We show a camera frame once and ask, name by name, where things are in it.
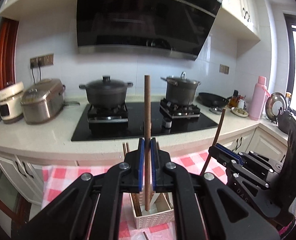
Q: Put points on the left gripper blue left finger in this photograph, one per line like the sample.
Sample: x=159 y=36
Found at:
x=140 y=162

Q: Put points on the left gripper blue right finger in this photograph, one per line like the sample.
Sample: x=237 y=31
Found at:
x=154 y=150

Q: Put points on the pink white checkered tablecloth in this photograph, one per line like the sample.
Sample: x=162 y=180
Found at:
x=57 y=178

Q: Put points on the white lower cabinets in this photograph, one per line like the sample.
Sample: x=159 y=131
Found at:
x=97 y=199

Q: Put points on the small plate with food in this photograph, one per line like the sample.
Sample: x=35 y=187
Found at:
x=239 y=112

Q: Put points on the small metal dish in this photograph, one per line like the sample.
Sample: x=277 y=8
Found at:
x=216 y=110

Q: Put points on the condiment bottles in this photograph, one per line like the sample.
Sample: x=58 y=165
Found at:
x=236 y=100

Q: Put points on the black glass gas stove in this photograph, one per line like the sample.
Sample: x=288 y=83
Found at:
x=127 y=121

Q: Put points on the black frying pan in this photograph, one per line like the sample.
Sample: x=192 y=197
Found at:
x=212 y=100

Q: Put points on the tall black stock pot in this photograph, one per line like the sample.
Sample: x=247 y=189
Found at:
x=180 y=90

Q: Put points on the black teapot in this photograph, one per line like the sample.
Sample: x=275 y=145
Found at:
x=286 y=121

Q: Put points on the black casserole pot with lid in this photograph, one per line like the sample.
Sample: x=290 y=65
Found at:
x=107 y=92

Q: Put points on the pink thermos bottle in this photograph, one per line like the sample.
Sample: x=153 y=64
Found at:
x=259 y=98

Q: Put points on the glass pot lid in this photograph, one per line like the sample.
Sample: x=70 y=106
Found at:
x=275 y=103

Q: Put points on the white perforated utensil basket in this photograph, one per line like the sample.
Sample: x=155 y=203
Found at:
x=155 y=216

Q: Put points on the silver rice cooker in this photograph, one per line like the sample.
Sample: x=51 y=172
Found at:
x=43 y=101

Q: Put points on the black range hood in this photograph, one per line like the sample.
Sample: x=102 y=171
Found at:
x=171 y=28

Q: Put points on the white small cooker appliance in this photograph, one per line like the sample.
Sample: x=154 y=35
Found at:
x=10 y=103

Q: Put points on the red wooden glass door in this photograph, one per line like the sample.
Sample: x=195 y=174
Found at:
x=8 y=35

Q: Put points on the wall switch plate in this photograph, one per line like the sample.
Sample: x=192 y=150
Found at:
x=224 y=69

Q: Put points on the wall power outlet strip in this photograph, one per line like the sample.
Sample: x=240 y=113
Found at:
x=42 y=61

